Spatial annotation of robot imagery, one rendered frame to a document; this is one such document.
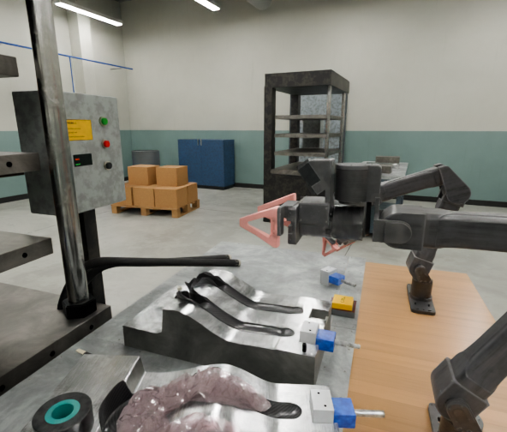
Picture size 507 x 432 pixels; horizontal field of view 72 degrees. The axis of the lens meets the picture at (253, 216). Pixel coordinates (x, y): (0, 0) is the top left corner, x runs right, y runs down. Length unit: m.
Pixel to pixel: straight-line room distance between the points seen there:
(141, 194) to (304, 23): 4.59
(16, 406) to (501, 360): 0.91
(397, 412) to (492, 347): 0.27
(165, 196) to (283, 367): 4.87
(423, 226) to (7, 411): 0.87
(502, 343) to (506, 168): 6.82
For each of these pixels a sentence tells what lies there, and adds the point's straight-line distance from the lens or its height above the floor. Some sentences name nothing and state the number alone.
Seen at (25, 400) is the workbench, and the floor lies 0.80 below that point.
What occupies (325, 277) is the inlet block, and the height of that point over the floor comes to 0.83.
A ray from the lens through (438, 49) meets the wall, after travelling 7.39.
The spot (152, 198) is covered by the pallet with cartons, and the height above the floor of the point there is 0.29.
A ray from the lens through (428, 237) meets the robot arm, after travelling 0.59.
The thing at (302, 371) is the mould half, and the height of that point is 0.85.
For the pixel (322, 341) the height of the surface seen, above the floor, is 0.90.
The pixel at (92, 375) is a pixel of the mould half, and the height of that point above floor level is 0.91.
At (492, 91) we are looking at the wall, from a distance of 7.38.
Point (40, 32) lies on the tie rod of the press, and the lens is 1.15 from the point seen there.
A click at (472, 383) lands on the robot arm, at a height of 0.96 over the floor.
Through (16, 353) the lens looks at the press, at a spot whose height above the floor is 0.78.
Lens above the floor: 1.36
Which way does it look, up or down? 14 degrees down
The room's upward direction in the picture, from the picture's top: straight up
